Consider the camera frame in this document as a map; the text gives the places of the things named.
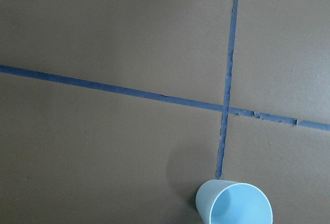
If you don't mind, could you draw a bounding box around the light blue cup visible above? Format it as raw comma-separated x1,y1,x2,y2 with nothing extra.
195,180,273,224

